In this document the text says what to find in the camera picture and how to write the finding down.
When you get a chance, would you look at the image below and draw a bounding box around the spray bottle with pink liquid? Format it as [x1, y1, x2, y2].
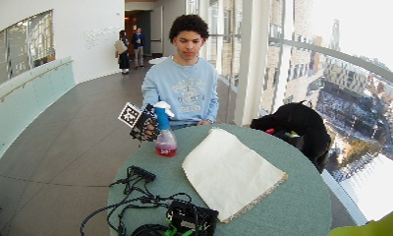
[153, 100, 181, 157]

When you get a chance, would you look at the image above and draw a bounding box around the white marker cube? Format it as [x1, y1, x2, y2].
[118, 101, 143, 129]

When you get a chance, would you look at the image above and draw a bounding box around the the person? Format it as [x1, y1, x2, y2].
[141, 13, 220, 131]

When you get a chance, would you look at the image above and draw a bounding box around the white table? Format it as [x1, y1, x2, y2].
[147, 56, 173, 66]

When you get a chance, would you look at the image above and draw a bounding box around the white cloth with frayed edge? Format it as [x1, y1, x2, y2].
[182, 127, 290, 224]

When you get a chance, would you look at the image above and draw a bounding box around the black electronics box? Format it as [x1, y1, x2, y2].
[165, 199, 220, 236]

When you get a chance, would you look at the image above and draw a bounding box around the white column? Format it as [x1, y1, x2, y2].
[232, 0, 274, 128]

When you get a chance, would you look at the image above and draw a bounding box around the black jacket on chair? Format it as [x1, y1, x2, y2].
[250, 100, 333, 174]

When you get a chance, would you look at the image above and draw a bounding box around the yellow-green object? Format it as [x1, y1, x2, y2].
[328, 202, 393, 236]

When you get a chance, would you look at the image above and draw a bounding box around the black cable hub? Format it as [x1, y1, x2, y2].
[126, 164, 158, 183]

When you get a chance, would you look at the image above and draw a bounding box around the black cable bundle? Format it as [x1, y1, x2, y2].
[79, 175, 195, 236]

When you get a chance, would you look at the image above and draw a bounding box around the green strap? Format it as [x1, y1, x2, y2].
[165, 209, 207, 236]

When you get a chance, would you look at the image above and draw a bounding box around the wooden wall handrail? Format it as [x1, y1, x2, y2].
[0, 59, 75, 111]

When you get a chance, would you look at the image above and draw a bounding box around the grey window rail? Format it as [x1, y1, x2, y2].
[268, 36, 393, 90]

